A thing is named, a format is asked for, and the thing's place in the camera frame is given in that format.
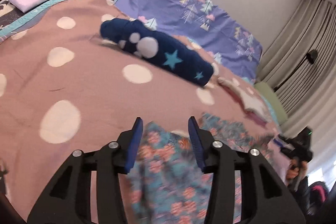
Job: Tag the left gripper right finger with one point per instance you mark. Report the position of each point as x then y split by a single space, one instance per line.
264 196

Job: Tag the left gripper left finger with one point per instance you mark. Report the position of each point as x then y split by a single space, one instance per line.
67 198

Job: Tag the floral teal shirt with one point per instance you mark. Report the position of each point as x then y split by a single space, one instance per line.
167 186

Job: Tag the dark clothes pile pink trim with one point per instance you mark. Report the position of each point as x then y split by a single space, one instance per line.
318 193

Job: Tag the person's right hand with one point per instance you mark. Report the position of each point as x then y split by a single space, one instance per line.
296 170

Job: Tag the green pillow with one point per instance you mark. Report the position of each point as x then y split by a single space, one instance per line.
274 103

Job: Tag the folded pink cloth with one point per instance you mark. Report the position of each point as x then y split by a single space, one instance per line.
250 103

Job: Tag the beige curtain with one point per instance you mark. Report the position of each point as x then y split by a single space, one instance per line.
308 97

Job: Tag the black floor lamp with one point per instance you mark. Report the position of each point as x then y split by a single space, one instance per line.
311 57

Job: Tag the pink polka dot blanket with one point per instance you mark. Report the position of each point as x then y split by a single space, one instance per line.
64 88

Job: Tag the navy star fleece garment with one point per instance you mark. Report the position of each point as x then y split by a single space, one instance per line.
158 48

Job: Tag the purple tree pattern pillow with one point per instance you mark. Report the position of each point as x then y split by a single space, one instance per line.
206 25

